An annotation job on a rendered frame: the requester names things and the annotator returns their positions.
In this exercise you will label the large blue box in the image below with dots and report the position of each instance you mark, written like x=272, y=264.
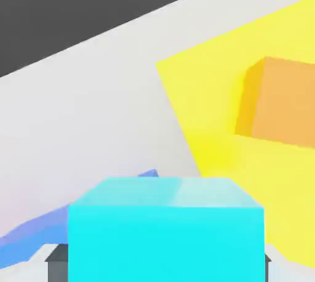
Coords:
x=32, y=237

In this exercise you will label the small orange cube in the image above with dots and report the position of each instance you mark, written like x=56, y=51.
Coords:
x=283, y=105

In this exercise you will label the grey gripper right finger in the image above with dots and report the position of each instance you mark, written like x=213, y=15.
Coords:
x=283, y=271

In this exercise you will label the large yellow box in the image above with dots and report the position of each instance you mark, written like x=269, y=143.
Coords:
x=216, y=115

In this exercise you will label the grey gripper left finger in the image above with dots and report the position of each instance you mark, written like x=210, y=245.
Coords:
x=53, y=268

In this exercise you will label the small cyan cube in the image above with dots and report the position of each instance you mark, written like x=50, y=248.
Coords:
x=166, y=235

